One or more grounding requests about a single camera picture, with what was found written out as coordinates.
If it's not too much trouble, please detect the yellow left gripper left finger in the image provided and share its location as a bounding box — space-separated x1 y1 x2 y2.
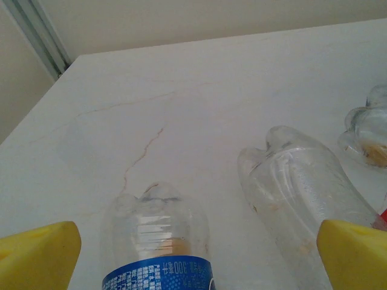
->
0 221 83 290

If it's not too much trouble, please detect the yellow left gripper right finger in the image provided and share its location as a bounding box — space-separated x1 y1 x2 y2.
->
316 219 387 290

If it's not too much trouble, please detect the clear bottle with red label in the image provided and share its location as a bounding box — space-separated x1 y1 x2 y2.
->
337 106 387 169
236 125 387 290

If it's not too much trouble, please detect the aluminium frame post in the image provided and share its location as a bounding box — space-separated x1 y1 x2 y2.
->
4 0 73 79

